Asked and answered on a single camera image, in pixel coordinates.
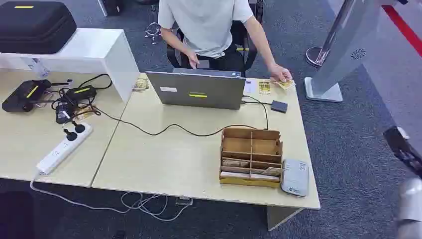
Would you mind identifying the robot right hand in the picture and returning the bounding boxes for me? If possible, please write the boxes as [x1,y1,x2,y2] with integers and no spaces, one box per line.
[383,125,422,179]

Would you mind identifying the yellow cards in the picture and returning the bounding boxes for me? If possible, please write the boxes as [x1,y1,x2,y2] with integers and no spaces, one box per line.
[274,79,296,91]

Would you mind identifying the pale grey card reader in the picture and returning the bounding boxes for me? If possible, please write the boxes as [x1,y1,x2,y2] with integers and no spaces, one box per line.
[280,159,310,198]

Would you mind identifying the silver kiosk stand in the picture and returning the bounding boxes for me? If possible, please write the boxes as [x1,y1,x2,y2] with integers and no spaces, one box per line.
[304,0,402,103]

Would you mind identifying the red barrier belt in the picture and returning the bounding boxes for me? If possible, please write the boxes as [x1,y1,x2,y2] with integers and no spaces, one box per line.
[382,4,422,57]

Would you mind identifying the small black hub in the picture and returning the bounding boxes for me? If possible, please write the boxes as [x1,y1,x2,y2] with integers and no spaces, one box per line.
[270,100,289,114]

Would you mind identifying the brown card sticking out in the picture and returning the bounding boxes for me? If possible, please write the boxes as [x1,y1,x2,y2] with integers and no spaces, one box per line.
[250,166,284,177]

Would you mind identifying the person's left hand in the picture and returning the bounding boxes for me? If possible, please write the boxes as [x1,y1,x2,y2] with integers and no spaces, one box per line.
[268,64,294,83]

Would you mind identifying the person's hand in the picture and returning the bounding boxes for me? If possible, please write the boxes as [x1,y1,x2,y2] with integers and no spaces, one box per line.
[185,49,201,70]
[268,64,294,83]

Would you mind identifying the yellow printed card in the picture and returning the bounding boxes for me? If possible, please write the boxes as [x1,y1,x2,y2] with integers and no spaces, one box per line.
[258,80,271,96]

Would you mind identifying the wooden card box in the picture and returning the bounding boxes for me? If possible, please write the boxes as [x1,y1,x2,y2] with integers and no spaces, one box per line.
[218,127,284,189]

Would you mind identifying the white card stack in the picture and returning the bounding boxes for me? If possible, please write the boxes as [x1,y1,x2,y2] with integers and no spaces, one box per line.
[219,171,281,181]

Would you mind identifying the brown printed card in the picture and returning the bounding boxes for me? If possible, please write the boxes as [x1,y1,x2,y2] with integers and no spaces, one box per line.
[222,159,250,168]

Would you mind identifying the black office chair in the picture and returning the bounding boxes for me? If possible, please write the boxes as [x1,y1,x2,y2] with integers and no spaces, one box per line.
[166,19,258,74]

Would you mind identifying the grey laptop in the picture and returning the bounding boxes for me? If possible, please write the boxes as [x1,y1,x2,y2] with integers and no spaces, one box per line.
[145,67,247,111]

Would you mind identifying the pale wooden desk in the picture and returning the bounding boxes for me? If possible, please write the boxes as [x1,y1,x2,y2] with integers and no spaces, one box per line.
[92,72,321,232]
[0,68,132,188]

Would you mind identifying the person's right hand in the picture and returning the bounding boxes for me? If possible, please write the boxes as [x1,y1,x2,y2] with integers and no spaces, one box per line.
[185,49,201,70]

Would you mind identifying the person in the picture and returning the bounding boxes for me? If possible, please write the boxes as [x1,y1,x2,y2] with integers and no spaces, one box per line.
[157,0,294,83]

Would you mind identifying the chrome chair base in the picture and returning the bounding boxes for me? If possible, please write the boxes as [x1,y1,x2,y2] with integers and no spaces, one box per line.
[144,22,163,45]

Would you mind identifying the white riser shelf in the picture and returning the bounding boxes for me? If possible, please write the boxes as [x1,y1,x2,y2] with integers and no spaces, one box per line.
[0,28,140,104]

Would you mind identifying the black box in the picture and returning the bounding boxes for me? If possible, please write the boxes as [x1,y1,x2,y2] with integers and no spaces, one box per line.
[100,0,125,17]

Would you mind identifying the black round plug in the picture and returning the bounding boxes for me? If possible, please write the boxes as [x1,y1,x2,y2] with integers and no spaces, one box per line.
[63,128,78,142]
[71,120,86,134]

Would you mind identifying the black adapter with yellow label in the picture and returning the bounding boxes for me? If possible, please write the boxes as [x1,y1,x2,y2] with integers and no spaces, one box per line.
[65,85,98,103]

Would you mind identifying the white power strip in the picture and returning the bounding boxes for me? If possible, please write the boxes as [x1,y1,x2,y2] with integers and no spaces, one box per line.
[35,122,94,176]

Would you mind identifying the black adapter with white label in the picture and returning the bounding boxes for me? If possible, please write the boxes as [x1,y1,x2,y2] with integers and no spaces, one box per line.
[54,101,79,124]

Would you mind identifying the clear plastic bag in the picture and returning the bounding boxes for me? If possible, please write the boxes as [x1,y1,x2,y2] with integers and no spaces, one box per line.
[21,57,51,79]

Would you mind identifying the black router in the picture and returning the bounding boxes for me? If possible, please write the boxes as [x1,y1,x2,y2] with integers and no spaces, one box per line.
[1,79,73,114]

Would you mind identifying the black hard carrying case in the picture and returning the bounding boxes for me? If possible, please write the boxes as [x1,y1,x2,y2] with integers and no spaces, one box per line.
[0,0,78,55]

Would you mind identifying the chrome stanchion post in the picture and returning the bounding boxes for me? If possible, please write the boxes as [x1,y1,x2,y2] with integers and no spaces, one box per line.
[305,0,357,69]

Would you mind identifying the long black cable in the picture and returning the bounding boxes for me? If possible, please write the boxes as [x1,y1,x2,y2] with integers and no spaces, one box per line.
[78,95,270,137]

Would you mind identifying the black looped adapter cable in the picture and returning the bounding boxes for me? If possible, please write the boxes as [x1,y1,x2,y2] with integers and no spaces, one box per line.
[77,73,113,91]

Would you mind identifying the white power strip cable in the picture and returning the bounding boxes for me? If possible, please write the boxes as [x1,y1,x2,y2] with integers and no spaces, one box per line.
[29,171,194,222]

